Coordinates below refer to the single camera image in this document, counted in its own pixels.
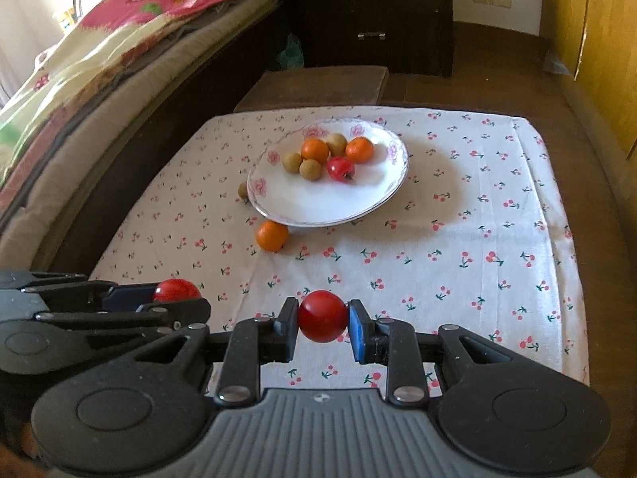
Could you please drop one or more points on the cherry print table cloth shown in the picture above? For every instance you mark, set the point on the cherry print table cloth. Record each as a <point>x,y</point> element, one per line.
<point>448,284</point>

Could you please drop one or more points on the white floral plate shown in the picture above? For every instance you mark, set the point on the white floral plate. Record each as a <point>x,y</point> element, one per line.
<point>318,199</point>

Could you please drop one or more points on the floral blanket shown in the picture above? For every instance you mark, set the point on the floral blanket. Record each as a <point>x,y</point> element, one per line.
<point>99,50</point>

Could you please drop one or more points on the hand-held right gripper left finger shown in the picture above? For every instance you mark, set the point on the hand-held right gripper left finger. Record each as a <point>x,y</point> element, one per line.
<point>287,329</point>

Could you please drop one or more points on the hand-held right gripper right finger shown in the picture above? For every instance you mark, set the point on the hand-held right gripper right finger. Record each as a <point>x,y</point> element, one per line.
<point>359,337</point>

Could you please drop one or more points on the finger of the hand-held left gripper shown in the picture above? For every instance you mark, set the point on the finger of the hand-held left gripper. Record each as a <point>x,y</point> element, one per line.
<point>127,295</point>
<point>164,311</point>

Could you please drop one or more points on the brown longan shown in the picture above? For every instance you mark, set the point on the brown longan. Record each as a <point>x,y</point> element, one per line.
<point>312,168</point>
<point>292,162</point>
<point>336,143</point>
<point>243,190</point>

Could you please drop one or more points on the yellow wooden wardrobe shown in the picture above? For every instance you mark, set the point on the yellow wooden wardrobe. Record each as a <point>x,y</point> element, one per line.
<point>597,35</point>

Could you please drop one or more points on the dark wooden stool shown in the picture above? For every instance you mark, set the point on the dark wooden stool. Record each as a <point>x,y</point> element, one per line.
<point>318,87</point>

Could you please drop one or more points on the red cherry tomato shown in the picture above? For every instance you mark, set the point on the red cherry tomato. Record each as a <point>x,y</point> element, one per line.
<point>177,290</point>
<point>341,168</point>
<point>323,316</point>

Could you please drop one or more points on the clear plastic bag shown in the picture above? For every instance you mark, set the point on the clear plastic bag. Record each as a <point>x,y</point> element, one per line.
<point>556,62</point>

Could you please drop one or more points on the dark wooden nightstand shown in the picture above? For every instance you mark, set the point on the dark wooden nightstand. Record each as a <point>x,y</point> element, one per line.
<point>398,15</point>

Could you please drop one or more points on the orange tangerine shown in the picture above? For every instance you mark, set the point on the orange tangerine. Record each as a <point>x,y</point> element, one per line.
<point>315,149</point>
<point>359,149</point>
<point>271,235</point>

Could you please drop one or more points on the green plastic bag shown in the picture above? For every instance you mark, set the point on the green plastic bag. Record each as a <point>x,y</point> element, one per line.
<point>292,55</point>

